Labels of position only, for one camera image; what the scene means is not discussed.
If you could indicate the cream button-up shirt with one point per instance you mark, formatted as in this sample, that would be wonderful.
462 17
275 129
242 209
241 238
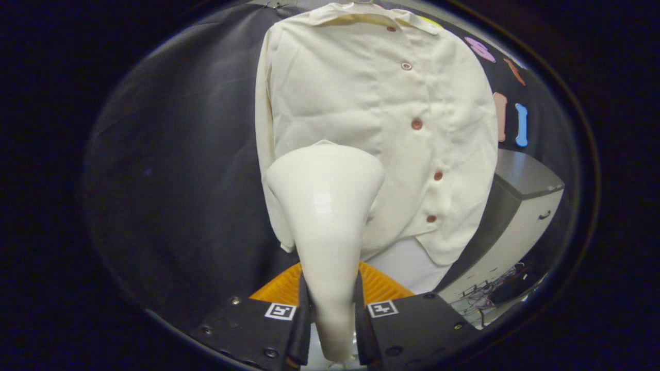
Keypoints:
335 93

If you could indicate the white cabinet with grey top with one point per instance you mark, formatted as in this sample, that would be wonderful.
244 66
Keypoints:
521 221

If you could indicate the black backdrop cloth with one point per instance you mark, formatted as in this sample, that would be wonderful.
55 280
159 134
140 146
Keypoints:
180 154

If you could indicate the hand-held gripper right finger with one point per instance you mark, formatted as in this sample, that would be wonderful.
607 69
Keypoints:
363 335

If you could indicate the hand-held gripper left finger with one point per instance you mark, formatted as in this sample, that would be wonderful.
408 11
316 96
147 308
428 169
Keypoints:
301 335

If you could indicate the white garment steamer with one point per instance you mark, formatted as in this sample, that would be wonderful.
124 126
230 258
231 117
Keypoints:
325 206

